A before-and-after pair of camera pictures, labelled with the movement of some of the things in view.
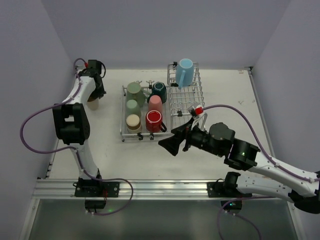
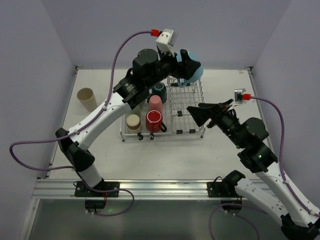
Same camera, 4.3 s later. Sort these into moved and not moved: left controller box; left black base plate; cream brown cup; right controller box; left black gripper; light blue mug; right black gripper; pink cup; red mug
Moved: left black gripper; light blue mug; right black gripper
Not moved: left black base plate; right controller box; cream brown cup; pink cup; left controller box; red mug
